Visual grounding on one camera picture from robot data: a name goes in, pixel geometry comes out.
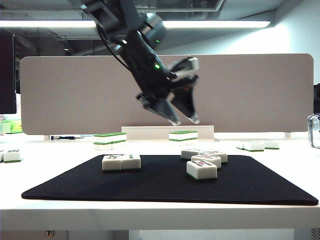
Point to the bird print mahjong tile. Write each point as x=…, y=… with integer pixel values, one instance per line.
x=111, y=164

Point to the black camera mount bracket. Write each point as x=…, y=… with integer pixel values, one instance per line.
x=182, y=66

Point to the seven bamboo mahjong tile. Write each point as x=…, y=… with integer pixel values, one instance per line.
x=1, y=156

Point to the red and green bamboo tile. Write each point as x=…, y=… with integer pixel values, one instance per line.
x=272, y=145

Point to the green bamboo print mahjong tile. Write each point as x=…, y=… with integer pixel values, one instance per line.
x=187, y=155

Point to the black computer monitor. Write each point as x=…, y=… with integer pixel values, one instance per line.
x=7, y=75

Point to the grey felt desk divider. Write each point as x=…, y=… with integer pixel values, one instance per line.
x=75, y=95

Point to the white divider foot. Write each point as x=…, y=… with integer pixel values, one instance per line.
x=287, y=135
x=46, y=138

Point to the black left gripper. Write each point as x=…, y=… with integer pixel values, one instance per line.
x=165, y=88

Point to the green printed box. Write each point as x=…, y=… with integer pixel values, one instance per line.
x=5, y=128
x=17, y=126

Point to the black precision screwdriver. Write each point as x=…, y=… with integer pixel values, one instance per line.
x=62, y=137

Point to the six bamboo mahjong tile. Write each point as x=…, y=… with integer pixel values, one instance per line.
x=12, y=157
x=253, y=147

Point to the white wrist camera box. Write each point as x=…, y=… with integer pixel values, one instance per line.
x=194, y=64

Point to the black fabric table mat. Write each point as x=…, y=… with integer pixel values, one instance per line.
x=160, y=187

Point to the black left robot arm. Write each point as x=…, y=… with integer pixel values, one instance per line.
x=140, y=50

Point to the clear plastic container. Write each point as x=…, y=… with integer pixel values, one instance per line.
x=309, y=130

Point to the dark background device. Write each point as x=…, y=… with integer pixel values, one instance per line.
x=317, y=100

